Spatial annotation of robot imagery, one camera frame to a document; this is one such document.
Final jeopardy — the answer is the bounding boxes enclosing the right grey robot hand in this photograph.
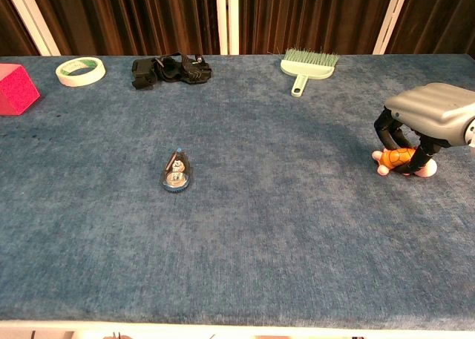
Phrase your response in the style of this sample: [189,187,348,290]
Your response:
[373,82,475,175]

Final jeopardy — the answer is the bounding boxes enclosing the orange turtle toy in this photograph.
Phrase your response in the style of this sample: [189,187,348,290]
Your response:
[371,147,438,178]

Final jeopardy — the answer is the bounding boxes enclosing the green dustpan brush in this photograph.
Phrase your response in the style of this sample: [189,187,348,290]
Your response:
[280,47,340,97]

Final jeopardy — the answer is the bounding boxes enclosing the blue table cloth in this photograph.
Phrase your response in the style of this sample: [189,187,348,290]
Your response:
[0,53,475,332]

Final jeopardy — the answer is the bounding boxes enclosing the transparent correction tape dispenser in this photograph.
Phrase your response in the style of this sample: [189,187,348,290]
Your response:
[160,146,192,195]

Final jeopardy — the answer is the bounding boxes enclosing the dark brown curtain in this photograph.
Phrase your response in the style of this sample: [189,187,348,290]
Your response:
[0,0,475,57]

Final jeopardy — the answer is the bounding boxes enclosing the white tape roll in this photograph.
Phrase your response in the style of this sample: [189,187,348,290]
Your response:
[55,56,107,88]

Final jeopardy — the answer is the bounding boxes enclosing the pink foam block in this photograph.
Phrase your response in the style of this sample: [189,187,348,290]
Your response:
[0,63,41,116]

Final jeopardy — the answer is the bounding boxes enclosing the white slotted frame post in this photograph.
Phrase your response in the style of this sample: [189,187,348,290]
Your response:
[372,0,412,56]

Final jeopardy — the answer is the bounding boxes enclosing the white centre frame post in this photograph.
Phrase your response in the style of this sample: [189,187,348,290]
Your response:
[215,0,240,56]

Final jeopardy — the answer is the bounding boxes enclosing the white slanted frame post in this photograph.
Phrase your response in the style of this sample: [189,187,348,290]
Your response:
[1,0,62,56]

